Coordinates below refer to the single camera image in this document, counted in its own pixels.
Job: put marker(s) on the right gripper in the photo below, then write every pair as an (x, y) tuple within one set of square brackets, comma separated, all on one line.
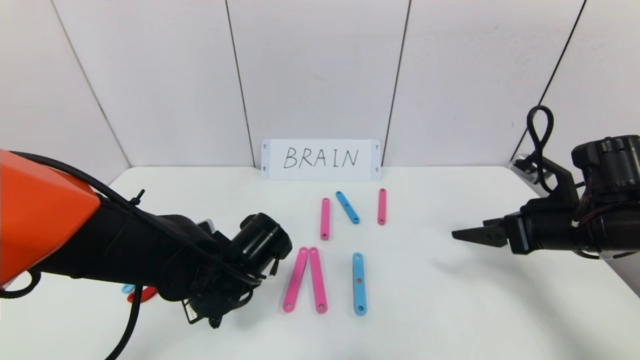
[(520, 232)]

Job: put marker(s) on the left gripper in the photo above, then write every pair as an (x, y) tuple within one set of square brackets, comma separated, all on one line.
[(196, 308)]

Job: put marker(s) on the short pink bar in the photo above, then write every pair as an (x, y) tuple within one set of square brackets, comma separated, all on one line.
[(382, 207)]

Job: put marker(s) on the short blue bar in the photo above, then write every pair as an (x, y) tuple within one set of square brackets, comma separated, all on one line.
[(347, 207)]

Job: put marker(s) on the long pink bar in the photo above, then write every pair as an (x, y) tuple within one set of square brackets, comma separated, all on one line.
[(296, 279), (318, 280), (325, 220)]

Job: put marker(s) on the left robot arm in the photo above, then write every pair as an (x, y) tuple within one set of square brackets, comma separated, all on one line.
[(125, 245)]

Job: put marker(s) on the white BRAIN sign card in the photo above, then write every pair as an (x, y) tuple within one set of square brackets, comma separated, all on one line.
[(320, 174)]

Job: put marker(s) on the large red arc piece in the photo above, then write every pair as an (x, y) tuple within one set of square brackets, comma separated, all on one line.
[(142, 296)]

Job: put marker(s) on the long blue bar orange dot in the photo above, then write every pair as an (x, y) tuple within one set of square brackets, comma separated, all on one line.
[(359, 292)]

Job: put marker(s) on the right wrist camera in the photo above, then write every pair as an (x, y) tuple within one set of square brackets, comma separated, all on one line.
[(527, 167)]

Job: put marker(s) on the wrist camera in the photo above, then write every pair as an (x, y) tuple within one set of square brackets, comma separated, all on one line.
[(206, 225), (527, 167)]

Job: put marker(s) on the black right camera bracket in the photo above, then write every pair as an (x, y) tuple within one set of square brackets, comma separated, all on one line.
[(562, 182)]

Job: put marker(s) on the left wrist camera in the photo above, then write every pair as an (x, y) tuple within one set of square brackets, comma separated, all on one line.
[(206, 225)]

